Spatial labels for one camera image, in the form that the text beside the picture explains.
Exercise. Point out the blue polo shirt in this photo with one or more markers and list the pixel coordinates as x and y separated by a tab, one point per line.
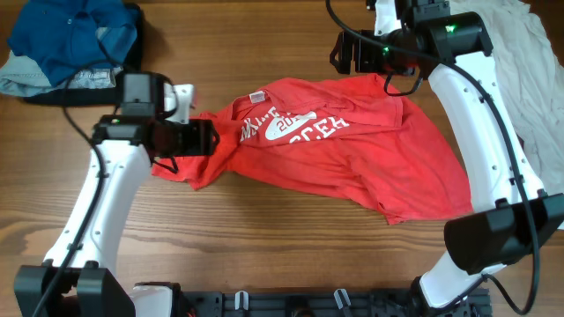
63	36

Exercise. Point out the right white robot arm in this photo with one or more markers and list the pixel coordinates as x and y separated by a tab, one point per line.
512	215

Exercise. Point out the white crumpled cloth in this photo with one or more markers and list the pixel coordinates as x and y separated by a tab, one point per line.
531	80

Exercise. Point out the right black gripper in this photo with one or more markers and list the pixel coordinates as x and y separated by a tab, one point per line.
346	44

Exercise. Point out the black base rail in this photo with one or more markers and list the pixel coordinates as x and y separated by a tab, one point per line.
339	303

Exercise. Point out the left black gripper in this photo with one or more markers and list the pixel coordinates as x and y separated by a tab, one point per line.
199	142

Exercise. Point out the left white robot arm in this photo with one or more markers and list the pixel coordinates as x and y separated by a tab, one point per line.
77	274

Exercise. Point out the grey folded garment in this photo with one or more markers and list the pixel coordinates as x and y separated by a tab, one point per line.
21	76

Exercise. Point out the red soccer t-shirt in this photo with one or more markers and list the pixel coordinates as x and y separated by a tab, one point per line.
343	138

